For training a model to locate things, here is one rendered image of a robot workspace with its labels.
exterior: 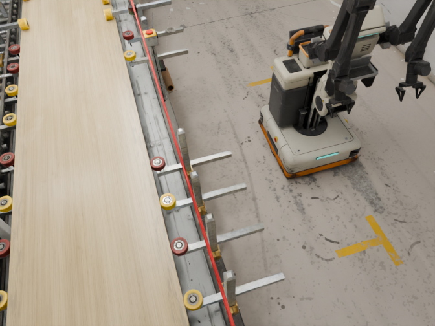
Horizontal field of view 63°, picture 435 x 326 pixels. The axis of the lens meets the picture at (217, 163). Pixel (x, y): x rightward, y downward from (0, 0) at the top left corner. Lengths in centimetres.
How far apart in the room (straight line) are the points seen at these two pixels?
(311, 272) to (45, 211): 171
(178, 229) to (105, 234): 44
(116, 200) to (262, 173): 146
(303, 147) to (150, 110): 118
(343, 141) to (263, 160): 66
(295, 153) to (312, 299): 103
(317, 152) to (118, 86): 151
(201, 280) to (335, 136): 161
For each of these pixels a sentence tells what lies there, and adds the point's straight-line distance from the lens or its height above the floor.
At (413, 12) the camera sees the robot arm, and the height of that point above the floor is 140.
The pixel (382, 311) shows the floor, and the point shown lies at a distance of 266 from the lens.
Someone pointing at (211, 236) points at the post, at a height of 102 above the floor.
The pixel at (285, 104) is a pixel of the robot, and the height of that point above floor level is 56.
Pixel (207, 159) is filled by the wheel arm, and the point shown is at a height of 82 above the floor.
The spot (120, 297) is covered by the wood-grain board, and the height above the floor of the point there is 90.
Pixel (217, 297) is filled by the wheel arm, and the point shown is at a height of 82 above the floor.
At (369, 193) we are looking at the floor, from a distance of 302.
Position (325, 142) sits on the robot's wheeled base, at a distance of 286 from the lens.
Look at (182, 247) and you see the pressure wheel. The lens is 165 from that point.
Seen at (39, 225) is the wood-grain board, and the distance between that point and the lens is 193.
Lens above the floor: 241
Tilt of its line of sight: 53 degrees down
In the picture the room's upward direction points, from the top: 4 degrees counter-clockwise
